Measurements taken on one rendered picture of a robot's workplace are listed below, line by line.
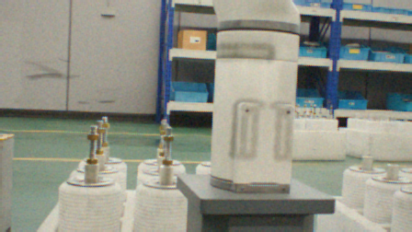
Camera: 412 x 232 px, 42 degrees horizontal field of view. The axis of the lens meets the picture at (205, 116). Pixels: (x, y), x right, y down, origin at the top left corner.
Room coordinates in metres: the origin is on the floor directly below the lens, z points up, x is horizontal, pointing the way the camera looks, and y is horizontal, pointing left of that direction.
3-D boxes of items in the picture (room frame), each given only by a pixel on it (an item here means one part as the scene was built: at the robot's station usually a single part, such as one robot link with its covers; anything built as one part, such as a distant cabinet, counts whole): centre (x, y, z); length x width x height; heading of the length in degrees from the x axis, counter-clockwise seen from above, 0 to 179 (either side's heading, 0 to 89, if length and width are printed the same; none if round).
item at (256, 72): (0.61, -0.05, 0.39); 0.09 x 0.09 x 0.17; 13
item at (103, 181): (0.84, 0.18, 0.25); 0.08 x 0.08 x 0.01
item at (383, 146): (3.65, -1.18, 0.09); 0.39 x 0.39 x 0.18; 16
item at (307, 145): (3.47, -0.64, 0.09); 0.39 x 0.39 x 0.18; 20
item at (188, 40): (5.65, 0.19, 0.89); 0.31 x 0.24 x 0.20; 13
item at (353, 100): (6.11, -1.54, 0.36); 0.50 x 0.38 x 0.21; 14
